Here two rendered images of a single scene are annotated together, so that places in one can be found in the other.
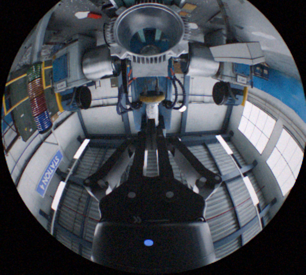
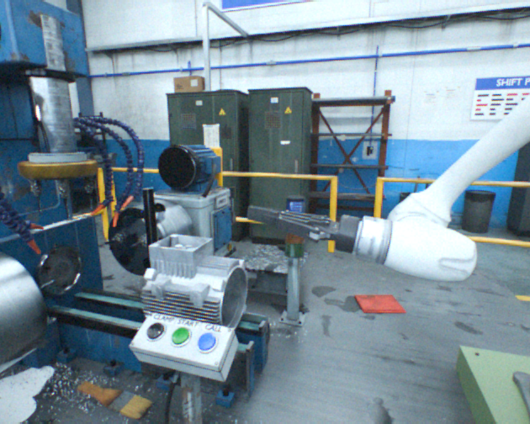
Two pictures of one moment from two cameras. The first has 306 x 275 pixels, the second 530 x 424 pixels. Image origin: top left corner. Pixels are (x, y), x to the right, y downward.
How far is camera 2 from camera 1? 71 cm
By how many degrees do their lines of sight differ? 82
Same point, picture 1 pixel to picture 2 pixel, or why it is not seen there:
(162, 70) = (196, 256)
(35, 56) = (295, 263)
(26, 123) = (279, 120)
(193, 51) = (40, 326)
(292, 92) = not seen: outside the picture
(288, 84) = not seen: outside the picture
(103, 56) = not seen: hidden behind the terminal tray
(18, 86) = (282, 204)
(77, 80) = (201, 208)
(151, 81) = (15, 192)
